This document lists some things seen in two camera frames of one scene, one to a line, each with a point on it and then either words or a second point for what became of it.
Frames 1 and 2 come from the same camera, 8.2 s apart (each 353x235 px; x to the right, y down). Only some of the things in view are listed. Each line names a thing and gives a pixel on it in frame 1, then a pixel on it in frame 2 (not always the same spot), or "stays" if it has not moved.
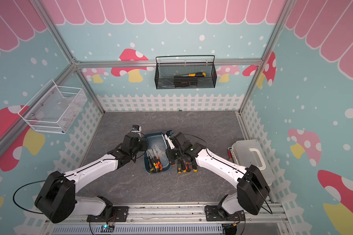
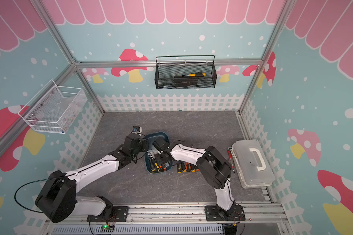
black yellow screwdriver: (149, 162) → (157, 167)
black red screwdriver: (188, 167) stays
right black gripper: (169, 153) → (157, 156)
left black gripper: (144, 144) stays
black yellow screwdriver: (179, 166) stays
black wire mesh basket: (185, 72) stays
